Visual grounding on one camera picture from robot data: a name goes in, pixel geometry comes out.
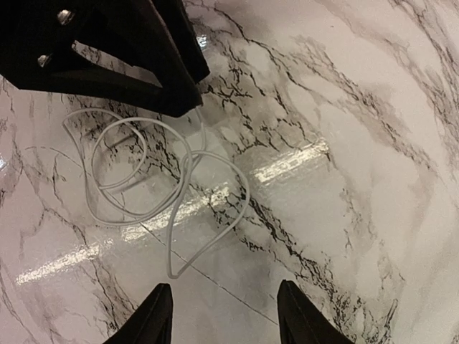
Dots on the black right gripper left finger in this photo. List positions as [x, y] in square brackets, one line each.
[151, 323]

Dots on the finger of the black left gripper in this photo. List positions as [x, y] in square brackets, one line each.
[37, 53]
[182, 32]

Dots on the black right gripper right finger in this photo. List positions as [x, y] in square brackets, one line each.
[301, 322]

